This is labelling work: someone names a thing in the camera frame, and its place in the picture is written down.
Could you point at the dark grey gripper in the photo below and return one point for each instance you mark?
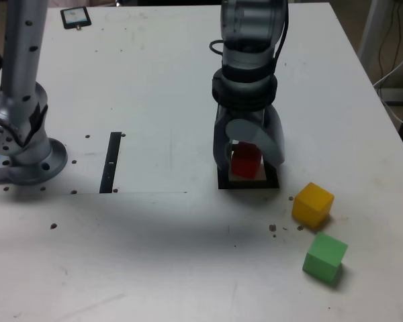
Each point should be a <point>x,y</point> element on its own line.
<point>245,114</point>

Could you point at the red cube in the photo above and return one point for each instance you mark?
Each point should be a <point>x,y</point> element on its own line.
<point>243,164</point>

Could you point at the yellow cube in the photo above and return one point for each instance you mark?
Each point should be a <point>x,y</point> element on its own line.
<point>310,206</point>

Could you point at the green cube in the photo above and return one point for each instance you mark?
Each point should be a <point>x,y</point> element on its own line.
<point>322,260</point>

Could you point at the black tape square outline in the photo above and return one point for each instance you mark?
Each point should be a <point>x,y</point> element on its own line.
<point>248,185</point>

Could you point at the black tape strip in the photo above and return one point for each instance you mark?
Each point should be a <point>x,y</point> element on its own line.
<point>110,164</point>

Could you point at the black flat tablet device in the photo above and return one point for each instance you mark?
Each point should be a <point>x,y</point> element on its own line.
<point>75,17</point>

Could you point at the white frame post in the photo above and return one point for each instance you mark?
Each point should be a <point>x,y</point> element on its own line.
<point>371,33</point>

